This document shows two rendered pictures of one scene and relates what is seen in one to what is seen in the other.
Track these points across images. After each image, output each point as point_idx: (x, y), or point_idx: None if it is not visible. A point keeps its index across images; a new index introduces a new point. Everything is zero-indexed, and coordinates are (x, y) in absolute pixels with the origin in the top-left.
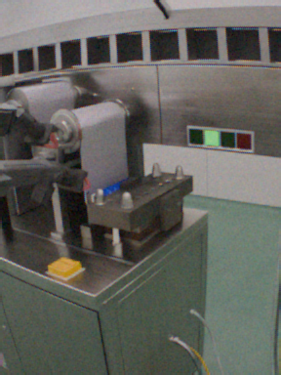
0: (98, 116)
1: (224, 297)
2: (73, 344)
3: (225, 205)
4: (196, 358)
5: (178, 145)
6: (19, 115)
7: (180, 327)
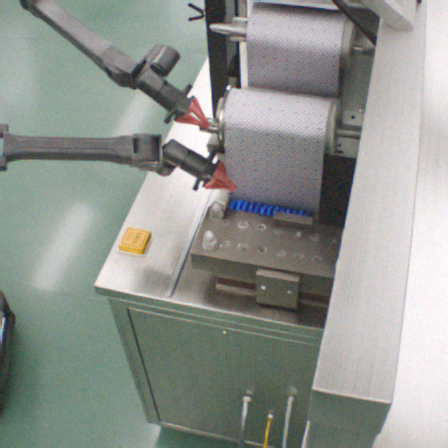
0: (267, 124)
1: None
2: None
3: None
4: (241, 437)
5: None
6: (137, 79)
7: (261, 395)
